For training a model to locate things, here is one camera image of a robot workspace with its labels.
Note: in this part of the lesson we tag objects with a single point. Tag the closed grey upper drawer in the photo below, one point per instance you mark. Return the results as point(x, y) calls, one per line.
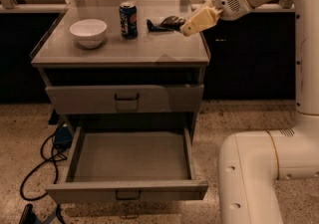
point(135, 98)

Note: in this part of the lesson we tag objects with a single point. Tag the black object floor corner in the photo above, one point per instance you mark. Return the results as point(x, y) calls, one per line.
point(29, 217)

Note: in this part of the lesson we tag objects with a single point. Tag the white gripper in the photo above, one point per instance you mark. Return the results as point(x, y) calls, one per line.
point(228, 1)

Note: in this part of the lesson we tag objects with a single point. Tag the open grey middle drawer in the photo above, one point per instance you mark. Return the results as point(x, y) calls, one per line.
point(143, 165)

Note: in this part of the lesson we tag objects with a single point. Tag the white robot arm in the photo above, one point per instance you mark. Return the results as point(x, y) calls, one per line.
point(249, 162)

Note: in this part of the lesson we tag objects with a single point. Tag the blue power box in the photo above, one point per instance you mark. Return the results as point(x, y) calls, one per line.
point(62, 136)

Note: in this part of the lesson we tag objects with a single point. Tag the white ceramic bowl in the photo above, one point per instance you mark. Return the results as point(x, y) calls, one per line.
point(89, 33)

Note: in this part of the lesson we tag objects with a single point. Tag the grey drawer cabinet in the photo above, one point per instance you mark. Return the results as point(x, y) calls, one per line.
point(152, 58)

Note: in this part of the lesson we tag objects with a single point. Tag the blue pepsi can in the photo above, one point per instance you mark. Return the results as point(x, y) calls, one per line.
point(128, 18)

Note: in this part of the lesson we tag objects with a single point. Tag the dark chocolate rxbar wrapper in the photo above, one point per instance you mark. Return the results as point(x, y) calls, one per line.
point(172, 22)

